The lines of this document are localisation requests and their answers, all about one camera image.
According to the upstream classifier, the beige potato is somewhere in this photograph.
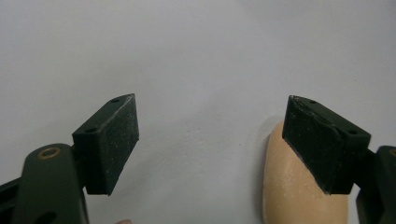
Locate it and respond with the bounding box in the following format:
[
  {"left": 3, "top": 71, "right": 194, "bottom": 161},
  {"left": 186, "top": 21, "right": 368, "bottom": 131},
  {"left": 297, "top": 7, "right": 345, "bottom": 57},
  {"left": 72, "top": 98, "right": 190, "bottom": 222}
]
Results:
[{"left": 262, "top": 120, "right": 349, "bottom": 224}]

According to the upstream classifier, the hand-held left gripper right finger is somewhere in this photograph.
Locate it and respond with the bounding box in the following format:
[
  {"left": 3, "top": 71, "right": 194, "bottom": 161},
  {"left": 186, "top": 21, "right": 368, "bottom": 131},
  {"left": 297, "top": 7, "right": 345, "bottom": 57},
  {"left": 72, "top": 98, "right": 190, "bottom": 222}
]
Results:
[{"left": 281, "top": 94, "right": 372, "bottom": 195}]

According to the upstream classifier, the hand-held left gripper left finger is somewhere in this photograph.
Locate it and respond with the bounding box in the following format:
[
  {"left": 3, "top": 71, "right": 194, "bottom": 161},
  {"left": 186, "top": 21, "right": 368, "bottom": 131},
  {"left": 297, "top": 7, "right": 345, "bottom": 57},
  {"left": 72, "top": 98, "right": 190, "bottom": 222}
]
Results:
[{"left": 71, "top": 93, "right": 140, "bottom": 197}]

